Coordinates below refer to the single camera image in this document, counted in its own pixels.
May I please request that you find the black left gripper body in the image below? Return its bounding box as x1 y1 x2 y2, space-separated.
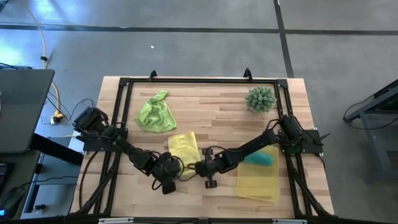
151 155 184 186

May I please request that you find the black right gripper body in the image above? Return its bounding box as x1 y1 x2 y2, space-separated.
194 157 224 179

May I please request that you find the yellow microfiber towel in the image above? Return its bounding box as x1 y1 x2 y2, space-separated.
167 131 202 181

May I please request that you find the green microfiber towel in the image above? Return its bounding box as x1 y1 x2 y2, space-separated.
134 90 178 134

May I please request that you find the yellow translucent plastic basket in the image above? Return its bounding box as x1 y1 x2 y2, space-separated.
235 144 280 203

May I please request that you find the teal microfiber towel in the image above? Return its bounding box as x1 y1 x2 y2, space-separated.
243 151 275 167

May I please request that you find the artificial green potted plant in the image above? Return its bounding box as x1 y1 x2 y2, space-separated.
244 86 277 113

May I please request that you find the white sheet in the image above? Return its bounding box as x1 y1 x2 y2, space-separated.
67 127 85 154

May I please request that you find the grey metal shelf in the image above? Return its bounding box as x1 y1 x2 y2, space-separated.
23 154 80 215

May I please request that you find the black computer mouse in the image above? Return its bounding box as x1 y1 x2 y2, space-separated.
0 186 26 218

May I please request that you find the dark side table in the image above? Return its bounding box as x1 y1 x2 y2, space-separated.
343 79 398 184

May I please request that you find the silver table edge bracket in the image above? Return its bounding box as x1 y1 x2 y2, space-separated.
272 218 308 224
98 217 134 224

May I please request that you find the black aluminium table frame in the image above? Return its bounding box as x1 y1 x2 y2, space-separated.
70 76 335 218

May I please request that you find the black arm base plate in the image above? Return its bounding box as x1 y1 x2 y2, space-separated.
279 128 325 156
83 129 129 152

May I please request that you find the yellow floor cable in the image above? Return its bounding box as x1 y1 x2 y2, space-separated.
24 4 65 121

